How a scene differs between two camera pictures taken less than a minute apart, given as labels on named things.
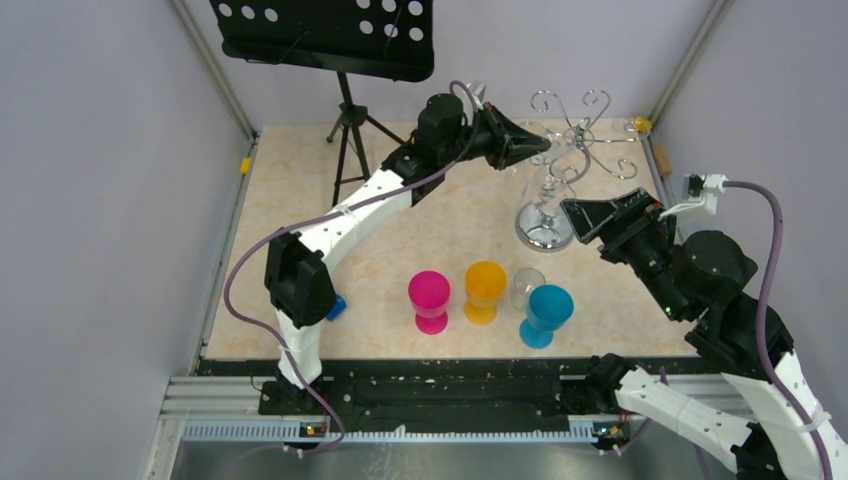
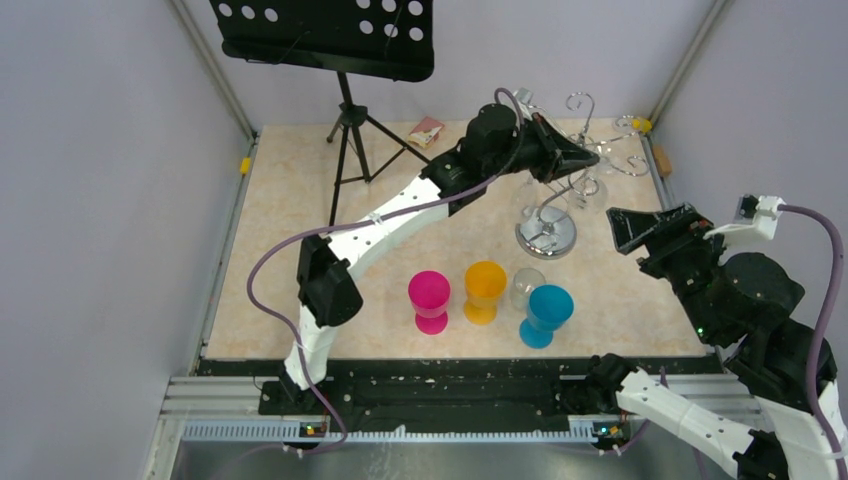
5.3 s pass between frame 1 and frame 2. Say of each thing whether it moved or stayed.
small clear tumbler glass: stayed
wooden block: stayed
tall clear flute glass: moved
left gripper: moved
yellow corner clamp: stayed
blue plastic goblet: stayed
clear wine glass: moved
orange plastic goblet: stayed
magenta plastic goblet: stayed
